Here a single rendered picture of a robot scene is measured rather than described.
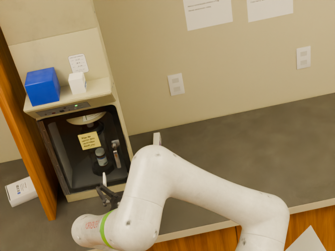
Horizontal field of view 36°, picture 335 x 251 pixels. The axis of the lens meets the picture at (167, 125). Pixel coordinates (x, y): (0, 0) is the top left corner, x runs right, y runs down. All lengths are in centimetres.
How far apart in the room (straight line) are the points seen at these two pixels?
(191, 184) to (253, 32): 122
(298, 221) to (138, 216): 105
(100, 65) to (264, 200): 80
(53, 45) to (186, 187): 79
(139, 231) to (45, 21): 88
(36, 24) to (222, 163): 101
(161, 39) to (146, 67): 16
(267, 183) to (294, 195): 13
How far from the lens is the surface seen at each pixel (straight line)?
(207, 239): 215
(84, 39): 186
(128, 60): 239
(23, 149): 202
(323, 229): 228
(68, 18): 183
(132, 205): 129
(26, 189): 240
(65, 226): 220
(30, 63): 192
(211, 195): 140
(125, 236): 128
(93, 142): 208
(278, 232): 152
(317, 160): 229
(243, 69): 251
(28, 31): 187
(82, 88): 186
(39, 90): 185
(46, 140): 208
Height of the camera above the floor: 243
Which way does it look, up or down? 35 degrees down
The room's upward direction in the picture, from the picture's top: 11 degrees counter-clockwise
